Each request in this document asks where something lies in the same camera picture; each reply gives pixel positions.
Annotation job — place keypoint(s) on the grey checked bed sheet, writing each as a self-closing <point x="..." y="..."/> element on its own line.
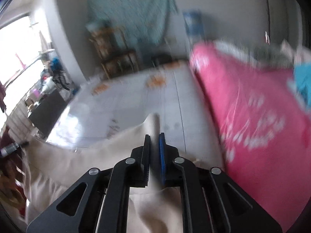
<point x="173" y="94"/>

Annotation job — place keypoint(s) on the pink floral blanket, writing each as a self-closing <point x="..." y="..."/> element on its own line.
<point x="264" y="133"/>

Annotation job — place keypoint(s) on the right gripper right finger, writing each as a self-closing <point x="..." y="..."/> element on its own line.
<point x="211" y="201"/>

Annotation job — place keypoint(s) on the wooden chair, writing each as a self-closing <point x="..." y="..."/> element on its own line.
<point x="115" y="55"/>

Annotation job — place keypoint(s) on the teal floral wall cloth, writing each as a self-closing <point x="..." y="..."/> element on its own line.
<point x="143" y="21"/>

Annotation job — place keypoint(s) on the grey patterned pillow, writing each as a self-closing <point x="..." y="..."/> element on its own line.
<point x="255" y="56"/>

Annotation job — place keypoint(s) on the blue water bottle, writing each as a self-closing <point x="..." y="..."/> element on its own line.
<point x="193" y="24"/>

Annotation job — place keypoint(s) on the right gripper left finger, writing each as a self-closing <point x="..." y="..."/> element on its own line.
<point x="98" y="201"/>

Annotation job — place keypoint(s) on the beige zip jacket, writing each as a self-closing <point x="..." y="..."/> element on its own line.
<point x="51" y="171"/>

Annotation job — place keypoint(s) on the turquoise cartoon cloth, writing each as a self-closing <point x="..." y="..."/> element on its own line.
<point x="300" y="86"/>

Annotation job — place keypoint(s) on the bicycle by window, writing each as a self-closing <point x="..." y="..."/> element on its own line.
<point x="55" y="76"/>

